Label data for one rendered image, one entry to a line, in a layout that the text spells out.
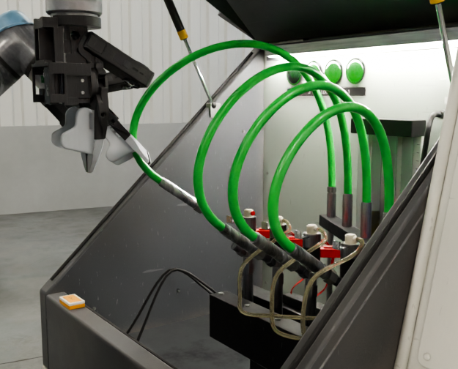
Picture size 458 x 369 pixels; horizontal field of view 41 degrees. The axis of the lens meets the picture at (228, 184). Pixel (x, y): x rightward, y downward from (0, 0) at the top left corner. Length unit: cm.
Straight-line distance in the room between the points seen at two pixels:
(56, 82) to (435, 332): 57
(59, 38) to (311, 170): 68
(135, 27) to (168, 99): 97
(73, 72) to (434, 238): 51
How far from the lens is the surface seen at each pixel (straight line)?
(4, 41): 116
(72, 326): 115
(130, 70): 89
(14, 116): 741
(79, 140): 87
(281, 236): 80
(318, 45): 129
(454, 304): 79
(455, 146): 82
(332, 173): 119
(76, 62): 87
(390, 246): 79
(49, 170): 746
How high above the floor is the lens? 133
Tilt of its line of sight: 8 degrees down
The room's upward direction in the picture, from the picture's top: straight up
